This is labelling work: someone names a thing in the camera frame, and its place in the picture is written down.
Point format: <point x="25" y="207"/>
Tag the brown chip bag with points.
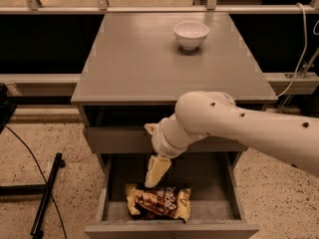
<point x="158" y="202"/>

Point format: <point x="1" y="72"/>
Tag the white ceramic bowl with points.
<point x="190" y="34"/>

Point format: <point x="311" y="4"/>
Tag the grey wooden drawer cabinet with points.
<point x="137" y="70"/>

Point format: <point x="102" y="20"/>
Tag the black box at left edge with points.
<point x="6" y="109"/>

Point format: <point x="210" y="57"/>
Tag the metal glass railing frame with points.
<point x="99" y="4"/>

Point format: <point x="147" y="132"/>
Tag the black metal stand leg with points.
<point x="44" y="190"/>

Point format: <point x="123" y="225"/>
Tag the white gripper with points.
<point x="159" y="139"/>

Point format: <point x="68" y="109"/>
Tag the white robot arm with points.
<point x="198" y="115"/>

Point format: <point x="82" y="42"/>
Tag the closed grey top drawer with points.
<point x="135" y="139"/>

